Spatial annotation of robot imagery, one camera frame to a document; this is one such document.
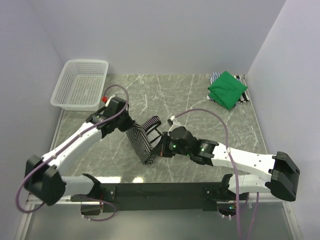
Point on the striped clothes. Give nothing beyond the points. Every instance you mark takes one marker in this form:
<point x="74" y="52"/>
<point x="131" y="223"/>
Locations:
<point x="144" y="138"/>

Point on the blue striped folded tank top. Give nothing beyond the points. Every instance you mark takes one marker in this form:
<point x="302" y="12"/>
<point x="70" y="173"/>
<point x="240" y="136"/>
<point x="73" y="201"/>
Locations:
<point x="213" y="77"/>

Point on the white plastic laundry basket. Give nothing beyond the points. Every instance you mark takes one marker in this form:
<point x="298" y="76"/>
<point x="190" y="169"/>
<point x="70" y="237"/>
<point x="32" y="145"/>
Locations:
<point x="80" y="85"/>

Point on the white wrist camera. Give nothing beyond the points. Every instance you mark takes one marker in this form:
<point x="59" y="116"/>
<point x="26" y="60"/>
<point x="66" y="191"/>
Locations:
<point x="107" y="99"/>
<point x="173" y="123"/>

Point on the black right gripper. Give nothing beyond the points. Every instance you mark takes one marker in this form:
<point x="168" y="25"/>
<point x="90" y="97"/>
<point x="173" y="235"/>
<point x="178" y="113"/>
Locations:
<point x="161" y="149"/>

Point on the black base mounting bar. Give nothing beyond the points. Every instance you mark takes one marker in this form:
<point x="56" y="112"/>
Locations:
<point x="162" y="196"/>

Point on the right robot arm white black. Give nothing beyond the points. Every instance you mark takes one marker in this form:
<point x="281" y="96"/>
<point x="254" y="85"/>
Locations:
<point x="264" y="173"/>

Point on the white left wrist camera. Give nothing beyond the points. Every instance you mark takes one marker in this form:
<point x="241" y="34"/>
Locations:
<point x="107" y="99"/>

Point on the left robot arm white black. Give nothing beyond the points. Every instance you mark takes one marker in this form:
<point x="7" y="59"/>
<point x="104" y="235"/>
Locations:
<point x="44" y="175"/>

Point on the green tank top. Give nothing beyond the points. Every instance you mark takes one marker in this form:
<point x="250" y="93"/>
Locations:
<point x="226" y="88"/>

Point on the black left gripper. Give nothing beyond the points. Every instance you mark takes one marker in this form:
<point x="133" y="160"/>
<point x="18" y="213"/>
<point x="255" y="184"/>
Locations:
<point x="130" y="123"/>

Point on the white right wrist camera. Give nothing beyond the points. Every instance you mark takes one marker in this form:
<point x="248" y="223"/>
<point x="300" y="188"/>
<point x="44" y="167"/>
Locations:
<point x="173" y="123"/>

